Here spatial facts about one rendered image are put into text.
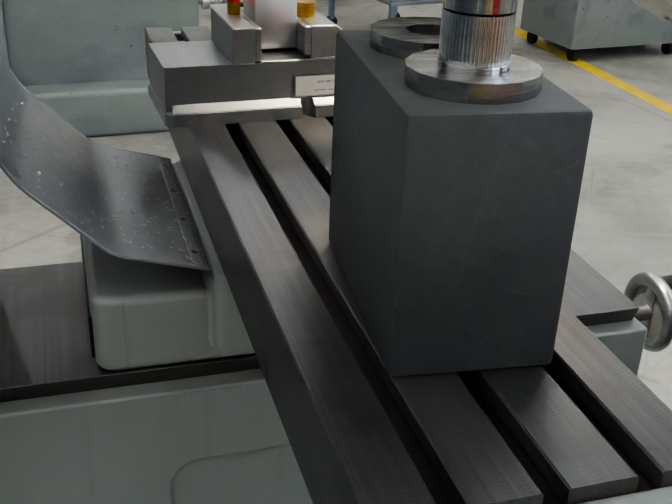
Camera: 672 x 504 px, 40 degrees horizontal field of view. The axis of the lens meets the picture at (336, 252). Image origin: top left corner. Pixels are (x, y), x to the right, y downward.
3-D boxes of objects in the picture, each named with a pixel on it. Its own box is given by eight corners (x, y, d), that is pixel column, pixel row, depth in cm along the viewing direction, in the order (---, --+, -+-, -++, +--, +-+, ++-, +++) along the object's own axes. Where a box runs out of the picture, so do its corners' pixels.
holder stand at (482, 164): (457, 233, 84) (480, 12, 75) (554, 366, 64) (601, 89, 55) (327, 240, 81) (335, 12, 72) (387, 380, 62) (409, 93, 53)
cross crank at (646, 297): (645, 322, 142) (659, 254, 136) (691, 363, 132) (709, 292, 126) (553, 334, 137) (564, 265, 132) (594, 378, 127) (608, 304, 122)
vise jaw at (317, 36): (319, 33, 122) (320, 3, 120) (350, 56, 112) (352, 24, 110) (276, 35, 120) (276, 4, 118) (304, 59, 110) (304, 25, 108)
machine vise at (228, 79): (394, 77, 130) (399, -2, 125) (438, 108, 117) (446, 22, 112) (147, 92, 119) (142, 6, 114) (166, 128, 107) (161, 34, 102)
